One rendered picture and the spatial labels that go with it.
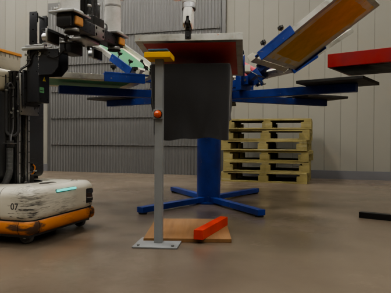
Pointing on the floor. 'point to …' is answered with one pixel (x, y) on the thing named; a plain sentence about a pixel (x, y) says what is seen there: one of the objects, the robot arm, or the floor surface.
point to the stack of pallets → (267, 152)
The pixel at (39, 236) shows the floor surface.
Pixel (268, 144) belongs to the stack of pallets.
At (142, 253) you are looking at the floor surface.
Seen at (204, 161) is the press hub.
